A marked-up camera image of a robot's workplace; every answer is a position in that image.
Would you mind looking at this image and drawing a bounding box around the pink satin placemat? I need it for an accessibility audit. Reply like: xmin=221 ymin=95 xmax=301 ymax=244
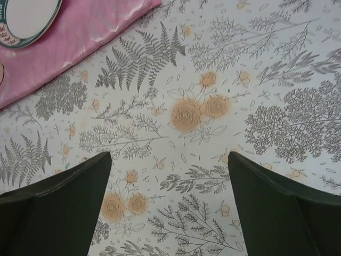
xmin=1 ymin=1 xmax=161 ymax=108

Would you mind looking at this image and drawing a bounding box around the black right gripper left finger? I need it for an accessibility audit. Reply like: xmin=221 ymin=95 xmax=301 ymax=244
xmin=1 ymin=152 xmax=111 ymax=255

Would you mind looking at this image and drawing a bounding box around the white plate green rim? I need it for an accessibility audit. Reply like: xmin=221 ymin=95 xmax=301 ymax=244
xmin=1 ymin=0 xmax=62 ymax=49

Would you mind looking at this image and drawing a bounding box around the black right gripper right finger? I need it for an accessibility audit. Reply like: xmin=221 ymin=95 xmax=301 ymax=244
xmin=228 ymin=151 xmax=340 ymax=255

